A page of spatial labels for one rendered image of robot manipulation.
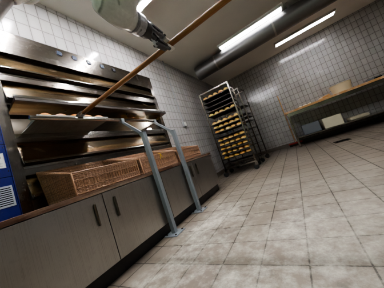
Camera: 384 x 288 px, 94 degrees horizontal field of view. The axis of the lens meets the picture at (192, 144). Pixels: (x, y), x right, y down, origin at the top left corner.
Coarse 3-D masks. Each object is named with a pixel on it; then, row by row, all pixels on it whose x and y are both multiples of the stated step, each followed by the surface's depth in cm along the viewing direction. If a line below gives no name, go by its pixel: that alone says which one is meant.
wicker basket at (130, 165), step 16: (112, 160) 175; (128, 160) 164; (48, 176) 128; (64, 176) 117; (80, 176) 118; (96, 176) 126; (112, 176) 137; (128, 176) 148; (48, 192) 130; (64, 192) 119; (80, 192) 114
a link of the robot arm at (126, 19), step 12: (96, 0) 61; (108, 0) 61; (120, 0) 63; (132, 0) 66; (96, 12) 65; (108, 12) 63; (120, 12) 65; (132, 12) 68; (120, 24) 69; (132, 24) 71
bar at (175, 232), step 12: (48, 120) 125; (60, 120) 131; (72, 120) 138; (84, 120) 146; (96, 120) 155; (108, 120) 165; (120, 120) 176; (132, 120) 189; (144, 120) 204; (144, 132) 165; (144, 144) 164; (180, 156) 204; (156, 168) 163; (156, 180) 161; (192, 192) 201; (168, 204) 160; (168, 216) 158; (180, 228) 164
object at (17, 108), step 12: (12, 108) 137; (24, 108) 142; (36, 108) 148; (48, 108) 154; (60, 108) 161; (72, 108) 169; (84, 108) 177; (96, 108) 186; (108, 108) 197; (120, 108) 211
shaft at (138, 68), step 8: (224, 0) 80; (216, 8) 82; (200, 16) 86; (208, 16) 85; (192, 24) 88; (200, 24) 88; (184, 32) 91; (176, 40) 94; (152, 56) 102; (144, 64) 106; (136, 72) 110; (128, 80) 116; (112, 88) 121; (104, 96) 127; (96, 104) 134
